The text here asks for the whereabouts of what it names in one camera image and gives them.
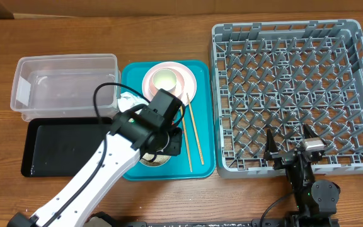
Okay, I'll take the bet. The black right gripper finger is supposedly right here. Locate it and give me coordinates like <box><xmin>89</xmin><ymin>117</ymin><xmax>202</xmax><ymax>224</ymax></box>
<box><xmin>302</xmin><ymin>124</ymin><xmax>319</xmax><ymax>139</ymax></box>
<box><xmin>265</xmin><ymin>129</ymin><xmax>279</xmax><ymax>154</ymax></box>

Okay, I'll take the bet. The grey white bowl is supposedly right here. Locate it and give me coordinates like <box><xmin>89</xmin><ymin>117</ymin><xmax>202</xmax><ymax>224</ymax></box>
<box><xmin>140</xmin><ymin>153</ymin><xmax>170</xmax><ymax>167</ymax></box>

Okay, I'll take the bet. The white napkin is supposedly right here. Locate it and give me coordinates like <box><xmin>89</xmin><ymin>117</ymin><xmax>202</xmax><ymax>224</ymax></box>
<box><xmin>118</xmin><ymin>91</ymin><xmax>148</xmax><ymax>112</ymax></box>

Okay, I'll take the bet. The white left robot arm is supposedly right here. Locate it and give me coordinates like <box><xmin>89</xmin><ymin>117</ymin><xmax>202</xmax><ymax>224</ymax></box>
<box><xmin>8</xmin><ymin>107</ymin><xmax>181</xmax><ymax>226</ymax></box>

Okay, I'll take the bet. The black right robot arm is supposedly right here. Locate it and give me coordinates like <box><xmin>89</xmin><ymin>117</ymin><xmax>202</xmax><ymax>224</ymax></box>
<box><xmin>259</xmin><ymin>124</ymin><xmax>341</xmax><ymax>226</ymax></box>

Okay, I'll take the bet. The grey dishwasher rack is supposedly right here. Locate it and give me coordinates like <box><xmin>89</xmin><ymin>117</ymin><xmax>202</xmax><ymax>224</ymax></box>
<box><xmin>210</xmin><ymin>19</ymin><xmax>363</xmax><ymax>178</ymax></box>

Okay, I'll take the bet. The right wooden chopstick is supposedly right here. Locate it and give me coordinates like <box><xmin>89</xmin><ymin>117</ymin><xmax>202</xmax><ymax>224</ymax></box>
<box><xmin>187</xmin><ymin>94</ymin><xmax>205</xmax><ymax>165</ymax></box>

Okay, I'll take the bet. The wooden chopstick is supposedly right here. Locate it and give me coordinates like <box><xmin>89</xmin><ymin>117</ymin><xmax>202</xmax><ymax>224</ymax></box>
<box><xmin>180</xmin><ymin>106</ymin><xmax>193</xmax><ymax>172</ymax></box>
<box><xmin>187</xmin><ymin>94</ymin><xmax>205</xmax><ymax>165</ymax></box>

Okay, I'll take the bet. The left wooden chopstick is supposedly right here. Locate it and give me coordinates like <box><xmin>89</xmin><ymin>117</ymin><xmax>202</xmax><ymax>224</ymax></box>
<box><xmin>180</xmin><ymin>106</ymin><xmax>193</xmax><ymax>172</ymax></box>

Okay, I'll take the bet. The pink shallow bowl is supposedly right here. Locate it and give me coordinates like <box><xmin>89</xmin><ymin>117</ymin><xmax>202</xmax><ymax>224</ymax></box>
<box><xmin>147</xmin><ymin>67</ymin><xmax>184</xmax><ymax>98</ymax></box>

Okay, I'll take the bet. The pink plate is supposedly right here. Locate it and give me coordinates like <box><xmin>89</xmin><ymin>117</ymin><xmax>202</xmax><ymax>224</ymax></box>
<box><xmin>142</xmin><ymin>61</ymin><xmax>197</xmax><ymax>106</ymax></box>

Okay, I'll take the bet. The white cup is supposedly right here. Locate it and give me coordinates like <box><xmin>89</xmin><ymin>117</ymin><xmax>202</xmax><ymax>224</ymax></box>
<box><xmin>153</xmin><ymin>68</ymin><xmax>177</xmax><ymax>91</ymax></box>

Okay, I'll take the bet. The black tray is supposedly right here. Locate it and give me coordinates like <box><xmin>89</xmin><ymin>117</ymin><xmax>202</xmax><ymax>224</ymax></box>
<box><xmin>21</xmin><ymin>117</ymin><xmax>112</xmax><ymax>177</ymax></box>

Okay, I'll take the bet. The clear plastic bin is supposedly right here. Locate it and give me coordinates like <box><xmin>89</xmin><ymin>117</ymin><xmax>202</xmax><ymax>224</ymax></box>
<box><xmin>10</xmin><ymin>54</ymin><xmax>121</xmax><ymax>122</ymax></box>

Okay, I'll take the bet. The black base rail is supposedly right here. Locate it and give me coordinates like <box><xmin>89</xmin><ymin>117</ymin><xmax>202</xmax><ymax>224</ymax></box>
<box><xmin>113</xmin><ymin>219</ymin><xmax>340</xmax><ymax>227</ymax></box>

